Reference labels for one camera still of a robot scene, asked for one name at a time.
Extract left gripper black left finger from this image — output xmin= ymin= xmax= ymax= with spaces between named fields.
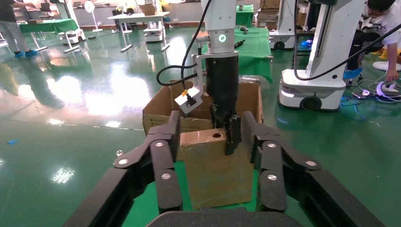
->
xmin=62 ymin=110 xmax=183 ymax=227

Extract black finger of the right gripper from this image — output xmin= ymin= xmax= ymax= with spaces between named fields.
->
xmin=223 ymin=115 xmax=242 ymax=156

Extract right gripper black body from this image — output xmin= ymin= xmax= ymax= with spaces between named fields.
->
xmin=205 ymin=55 xmax=240 ymax=130

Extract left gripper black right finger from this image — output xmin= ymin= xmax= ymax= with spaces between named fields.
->
xmin=243 ymin=111 xmax=386 ymax=227

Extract small brown cardboard box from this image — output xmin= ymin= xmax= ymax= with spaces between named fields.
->
xmin=180 ymin=128 xmax=255 ymax=210

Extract small white robot base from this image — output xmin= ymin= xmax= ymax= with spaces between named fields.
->
xmin=143 ymin=21 xmax=166 ymax=43

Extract large open cardboard carton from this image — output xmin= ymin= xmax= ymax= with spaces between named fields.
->
xmin=142 ymin=79 xmax=264 ymax=136

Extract stacked brown cardboard boxes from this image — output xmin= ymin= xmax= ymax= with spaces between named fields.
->
xmin=256 ymin=0 xmax=282 ymax=31

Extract green cloth covered table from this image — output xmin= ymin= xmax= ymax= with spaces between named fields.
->
xmin=202 ymin=27 xmax=273 ymax=84
xmin=235 ymin=4 xmax=264 ymax=28
xmin=18 ymin=18 xmax=79 ymax=35

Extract white robot with black wheel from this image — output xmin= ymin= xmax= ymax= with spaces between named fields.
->
xmin=269 ymin=0 xmax=297 ymax=51

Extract large white wheeled robot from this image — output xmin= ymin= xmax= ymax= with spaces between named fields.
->
xmin=277 ymin=0 xmax=368 ymax=112

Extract long white table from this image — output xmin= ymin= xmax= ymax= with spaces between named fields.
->
xmin=107 ymin=11 xmax=172 ymax=53

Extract white round floor device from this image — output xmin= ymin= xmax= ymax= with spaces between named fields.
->
xmin=375 ymin=80 xmax=401 ymax=98

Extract white round fan base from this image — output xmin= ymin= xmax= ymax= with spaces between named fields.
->
xmin=372 ymin=61 xmax=401 ymax=72

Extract white robot with dark column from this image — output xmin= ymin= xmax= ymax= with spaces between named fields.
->
xmin=50 ymin=0 xmax=86 ymax=45

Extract person in patterned white shirt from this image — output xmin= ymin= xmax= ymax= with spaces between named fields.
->
xmin=344 ymin=0 xmax=401 ymax=83

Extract person in gray trousers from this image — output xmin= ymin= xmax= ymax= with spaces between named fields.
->
xmin=0 ymin=0 xmax=39 ymax=59

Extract gray metal camera bracket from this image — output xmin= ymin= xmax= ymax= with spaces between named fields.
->
xmin=191 ymin=51 xmax=240 ymax=95

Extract gray wrist camera box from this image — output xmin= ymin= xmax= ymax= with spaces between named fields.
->
xmin=174 ymin=87 xmax=205 ymax=114

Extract black braided cable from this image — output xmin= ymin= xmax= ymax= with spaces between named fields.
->
xmin=156 ymin=0 xmax=214 ymax=101

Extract blue floor cable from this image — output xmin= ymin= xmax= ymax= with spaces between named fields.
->
xmin=340 ymin=96 xmax=366 ymax=122

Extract long black hanging cable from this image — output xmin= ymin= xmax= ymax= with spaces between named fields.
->
xmin=292 ymin=0 xmax=401 ymax=82

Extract white pedestal fan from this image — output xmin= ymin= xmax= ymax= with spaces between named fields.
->
xmin=84 ymin=0 xmax=104 ymax=33

